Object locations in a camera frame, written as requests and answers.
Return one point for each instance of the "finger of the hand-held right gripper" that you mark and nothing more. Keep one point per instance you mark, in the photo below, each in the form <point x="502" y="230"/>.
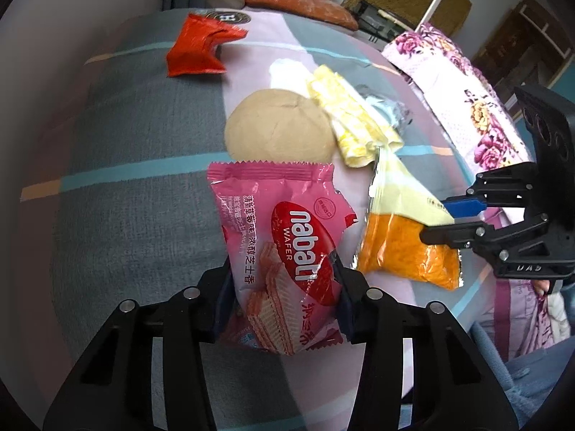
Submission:
<point x="449" y="233"/>
<point x="467" y="206"/>

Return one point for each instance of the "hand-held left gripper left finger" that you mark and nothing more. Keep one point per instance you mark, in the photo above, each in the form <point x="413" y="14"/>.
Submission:
<point x="215" y="292"/>

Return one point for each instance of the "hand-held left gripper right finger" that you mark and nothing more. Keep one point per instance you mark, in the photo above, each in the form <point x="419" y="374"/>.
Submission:
<point x="352" y="296"/>

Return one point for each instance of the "orange yellow snack packet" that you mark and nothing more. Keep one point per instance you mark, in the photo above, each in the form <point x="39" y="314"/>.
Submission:
<point x="395" y="242"/>

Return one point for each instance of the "pink wafer packet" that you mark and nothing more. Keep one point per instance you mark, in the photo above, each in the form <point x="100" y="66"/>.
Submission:
<point x="278" y="233"/>

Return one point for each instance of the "red snack packet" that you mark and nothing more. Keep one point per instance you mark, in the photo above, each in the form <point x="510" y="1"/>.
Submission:
<point x="193" y="49"/>

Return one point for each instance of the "dark wooden cabinet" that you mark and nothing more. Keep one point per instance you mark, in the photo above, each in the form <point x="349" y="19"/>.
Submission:
<point x="516" y="40"/>

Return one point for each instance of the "floral pink blanket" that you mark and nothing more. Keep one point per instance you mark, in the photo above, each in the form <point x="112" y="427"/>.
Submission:
<point x="449" y="85"/>

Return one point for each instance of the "yellow white patterned packet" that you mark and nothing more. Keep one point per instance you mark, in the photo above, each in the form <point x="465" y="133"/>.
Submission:
<point x="350" y="121"/>

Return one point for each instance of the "blue denim pants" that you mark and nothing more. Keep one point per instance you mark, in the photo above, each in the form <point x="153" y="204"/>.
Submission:
<point x="507" y="368"/>

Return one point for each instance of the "striped pastel sheet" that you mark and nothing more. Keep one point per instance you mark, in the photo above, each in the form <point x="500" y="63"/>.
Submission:
<point x="134" y="166"/>

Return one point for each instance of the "beige round bun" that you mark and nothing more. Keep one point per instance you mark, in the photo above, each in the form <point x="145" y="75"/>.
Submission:
<point x="278" y="130"/>

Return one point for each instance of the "white pole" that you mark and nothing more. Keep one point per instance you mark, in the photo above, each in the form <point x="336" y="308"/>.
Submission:
<point x="435" y="2"/>

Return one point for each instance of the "glass side table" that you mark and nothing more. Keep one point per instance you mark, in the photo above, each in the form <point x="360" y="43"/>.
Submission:
<point x="377" y="24"/>

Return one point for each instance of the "orange seat cushion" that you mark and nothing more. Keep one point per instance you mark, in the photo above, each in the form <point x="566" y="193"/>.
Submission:
<point x="310" y="6"/>

